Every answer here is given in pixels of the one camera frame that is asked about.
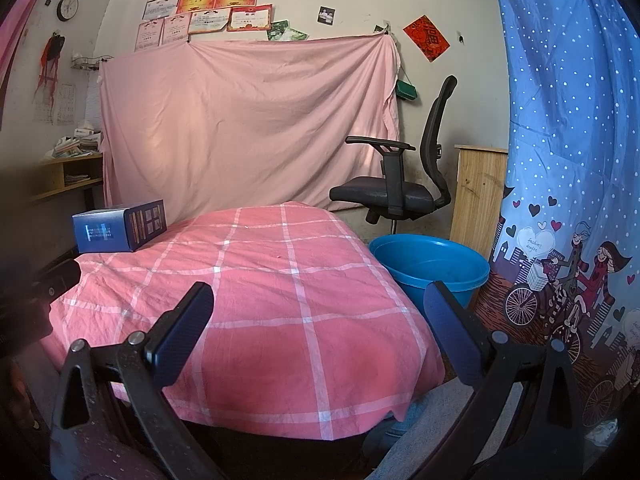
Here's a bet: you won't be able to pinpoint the person's leg in jeans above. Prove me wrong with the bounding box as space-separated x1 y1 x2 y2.
360 377 501 480

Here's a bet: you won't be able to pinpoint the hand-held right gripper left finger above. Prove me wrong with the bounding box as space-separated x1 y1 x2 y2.
49 281 226 480

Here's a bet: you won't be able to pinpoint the pile of newspapers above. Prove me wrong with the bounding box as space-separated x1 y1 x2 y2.
42 122 105 161

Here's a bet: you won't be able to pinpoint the group of wall certificates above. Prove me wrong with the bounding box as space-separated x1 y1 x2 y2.
135 0 307 52

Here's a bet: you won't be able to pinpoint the red diamond wall poster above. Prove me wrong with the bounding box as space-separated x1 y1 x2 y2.
403 15 451 63

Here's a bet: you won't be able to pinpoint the wooden cabinet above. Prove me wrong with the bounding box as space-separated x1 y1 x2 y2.
450 144 509 261

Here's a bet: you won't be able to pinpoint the white wall calendar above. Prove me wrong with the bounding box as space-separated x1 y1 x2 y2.
32 82 77 126

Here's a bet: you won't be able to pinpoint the blue plastic bucket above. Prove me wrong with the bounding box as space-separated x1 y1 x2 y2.
369 233 491 311

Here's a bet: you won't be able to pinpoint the red tassel wall ornament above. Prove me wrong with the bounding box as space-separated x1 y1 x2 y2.
34 34 66 103

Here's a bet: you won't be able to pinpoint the wire wall rack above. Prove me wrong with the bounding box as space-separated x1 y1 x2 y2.
70 55 113 72

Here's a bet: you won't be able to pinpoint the black office chair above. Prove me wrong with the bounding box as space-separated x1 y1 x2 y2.
329 75 458 235

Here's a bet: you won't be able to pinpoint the pink checked bedsheet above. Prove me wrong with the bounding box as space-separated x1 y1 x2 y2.
39 201 446 442

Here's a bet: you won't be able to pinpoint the pink curtain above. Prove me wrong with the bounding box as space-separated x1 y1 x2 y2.
0 0 61 131

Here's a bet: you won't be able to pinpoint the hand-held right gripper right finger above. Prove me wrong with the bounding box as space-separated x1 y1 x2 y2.
415 280 586 480

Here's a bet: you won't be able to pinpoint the blue cardboard box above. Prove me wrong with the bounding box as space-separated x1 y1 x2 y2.
72 199 167 255

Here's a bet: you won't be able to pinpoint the green wall pictures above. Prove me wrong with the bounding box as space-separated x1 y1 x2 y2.
266 20 307 42

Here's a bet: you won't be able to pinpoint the blue printed curtain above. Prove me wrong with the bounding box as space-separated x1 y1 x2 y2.
470 0 640 446

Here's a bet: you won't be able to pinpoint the wooden shelf unit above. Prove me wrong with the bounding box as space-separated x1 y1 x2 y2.
27 152 105 206

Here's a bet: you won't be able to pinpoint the pink hanging sheet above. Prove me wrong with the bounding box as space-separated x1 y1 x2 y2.
98 34 403 218

